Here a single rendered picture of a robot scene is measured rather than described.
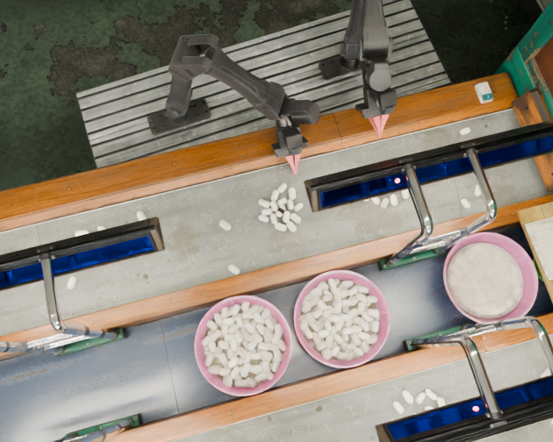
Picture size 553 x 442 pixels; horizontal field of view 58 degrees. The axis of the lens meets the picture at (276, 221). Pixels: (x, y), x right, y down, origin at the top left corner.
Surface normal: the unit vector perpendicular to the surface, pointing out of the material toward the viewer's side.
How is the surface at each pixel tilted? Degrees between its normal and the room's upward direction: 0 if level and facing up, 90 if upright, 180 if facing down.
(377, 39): 17
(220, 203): 0
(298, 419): 0
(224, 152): 0
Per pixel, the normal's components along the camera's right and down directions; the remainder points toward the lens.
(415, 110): 0.01, -0.25
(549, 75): -0.97, 0.24
